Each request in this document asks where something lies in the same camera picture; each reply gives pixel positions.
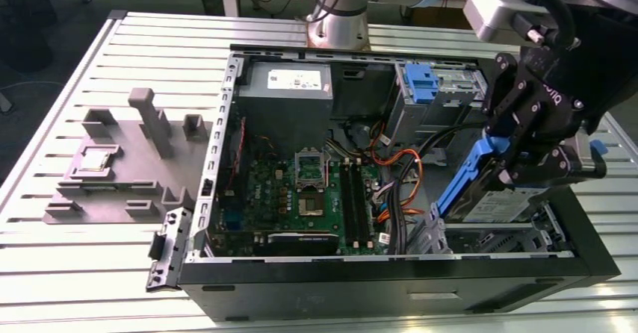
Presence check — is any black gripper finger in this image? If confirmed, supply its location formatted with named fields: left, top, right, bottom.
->
left=497, top=138, right=608, bottom=190
left=480, top=52, right=547, bottom=142

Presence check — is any hard disk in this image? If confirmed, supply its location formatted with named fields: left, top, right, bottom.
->
left=431, top=134, right=608, bottom=225

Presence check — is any metal disk bay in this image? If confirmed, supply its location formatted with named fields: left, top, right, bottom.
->
left=405, top=198, right=572, bottom=255

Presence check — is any silver optical drive cage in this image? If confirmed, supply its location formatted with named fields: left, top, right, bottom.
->
left=388, top=62, right=499, bottom=151

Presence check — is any blue plastic drive latch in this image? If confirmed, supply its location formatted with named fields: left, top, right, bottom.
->
left=402, top=63, right=440, bottom=105

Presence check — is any black RAM slot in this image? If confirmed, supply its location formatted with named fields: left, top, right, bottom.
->
left=352, top=157, right=376, bottom=249
left=338, top=157, right=360, bottom=250

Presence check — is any metal socket cover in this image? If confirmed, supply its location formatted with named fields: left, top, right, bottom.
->
left=293, top=146, right=333, bottom=193

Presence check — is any silver power supply unit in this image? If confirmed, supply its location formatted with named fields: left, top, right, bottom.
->
left=233, top=60, right=333, bottom=155

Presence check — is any CPU socket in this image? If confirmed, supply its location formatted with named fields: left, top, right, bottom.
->
left=296, top=192, right=329, bottom=219

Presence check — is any black PC case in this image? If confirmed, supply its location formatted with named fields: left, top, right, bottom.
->
left=176, top=43, right=623, bottom=321

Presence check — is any black graphics card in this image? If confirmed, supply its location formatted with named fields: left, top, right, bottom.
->
left=252, top=231, right=340, bottom=258

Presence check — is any green motherboard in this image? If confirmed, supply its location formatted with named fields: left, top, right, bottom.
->
left=208, top=149, right=394, bottom=258

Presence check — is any blue expansion slot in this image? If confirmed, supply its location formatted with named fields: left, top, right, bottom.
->
left=222, top=208, right=244, bottom=234

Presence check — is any grey parts rack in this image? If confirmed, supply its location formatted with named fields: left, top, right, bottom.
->
left=41, top=87, right=214, bottom=226

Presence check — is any silver CPU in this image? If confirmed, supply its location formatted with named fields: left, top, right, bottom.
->
left=78, top=152, right=113, bottom=172

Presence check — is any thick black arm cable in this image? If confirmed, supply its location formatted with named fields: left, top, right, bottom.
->
left=517, top=0, right=581, bottom=50

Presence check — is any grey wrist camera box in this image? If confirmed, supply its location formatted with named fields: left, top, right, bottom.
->
left=461, top=0, right=552, bottom=45

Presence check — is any orange yellow wire bundle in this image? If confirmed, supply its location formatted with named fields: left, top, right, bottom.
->
left=368, top=122, right=427, bottom=224

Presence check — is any black cable bundle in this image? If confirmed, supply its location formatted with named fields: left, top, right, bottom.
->
left=388, top=120, right=487, bottom=255

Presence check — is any thin red wire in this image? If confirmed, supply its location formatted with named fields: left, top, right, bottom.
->
left=226, top=118, right=248, bottom=196

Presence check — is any silver card retention bracket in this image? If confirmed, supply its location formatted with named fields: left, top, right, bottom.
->
left=144, top=205, right=194, bottom=293

